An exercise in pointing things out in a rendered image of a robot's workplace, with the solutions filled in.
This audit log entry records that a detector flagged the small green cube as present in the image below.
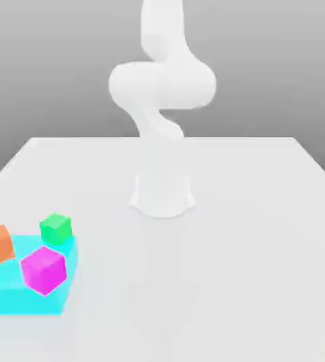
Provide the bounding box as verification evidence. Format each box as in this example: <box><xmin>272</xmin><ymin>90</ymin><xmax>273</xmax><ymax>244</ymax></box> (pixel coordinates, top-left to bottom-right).
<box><xmin>39</xmin><ymin>212</ymin><xmax>73</xmax><ymax>246</ymax></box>

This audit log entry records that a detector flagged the large cyan box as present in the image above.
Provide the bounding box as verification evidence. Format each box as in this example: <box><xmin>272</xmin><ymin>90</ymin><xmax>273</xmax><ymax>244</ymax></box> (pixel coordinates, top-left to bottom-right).
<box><xmin>0</xmin><ymin>233</ymin><xmax>80</xmax><ymax>317</ymax></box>

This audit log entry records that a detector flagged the small magenta cube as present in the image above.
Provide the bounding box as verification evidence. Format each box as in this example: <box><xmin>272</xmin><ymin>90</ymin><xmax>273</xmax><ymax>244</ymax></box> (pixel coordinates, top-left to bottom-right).
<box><xmin>20</xmin><ymin>245</ymin><xmax>68</xmax><ymax>297</ymax></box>

